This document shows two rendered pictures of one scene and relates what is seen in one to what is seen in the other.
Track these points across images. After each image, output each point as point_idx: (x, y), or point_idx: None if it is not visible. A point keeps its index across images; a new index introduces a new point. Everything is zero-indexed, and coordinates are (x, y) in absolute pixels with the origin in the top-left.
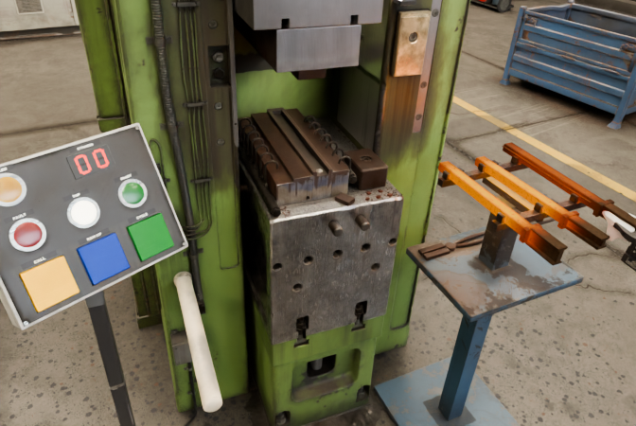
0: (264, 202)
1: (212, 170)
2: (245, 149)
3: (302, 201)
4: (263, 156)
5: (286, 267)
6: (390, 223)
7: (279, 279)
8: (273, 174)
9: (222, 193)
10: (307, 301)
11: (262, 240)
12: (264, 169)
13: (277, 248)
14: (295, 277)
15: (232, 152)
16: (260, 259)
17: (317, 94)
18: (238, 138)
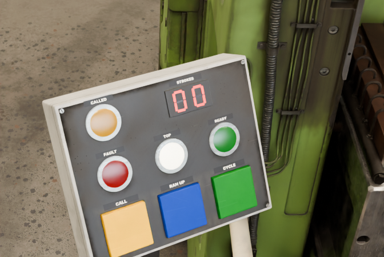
0: (365, 159)
1: (305, 103)
2: (347, 73)
3: None
4: (372, 95)
5: (374, 242)
6: None
7: (361, 254)
8: (383, 126)
9: (310, 130)
10: None
11: (344, 192)
12: (374, 118)
13: (370, 220)
14: (382, 256)
15: (335, 85)
16: (335, 212)
17: None
18: (347, 71)
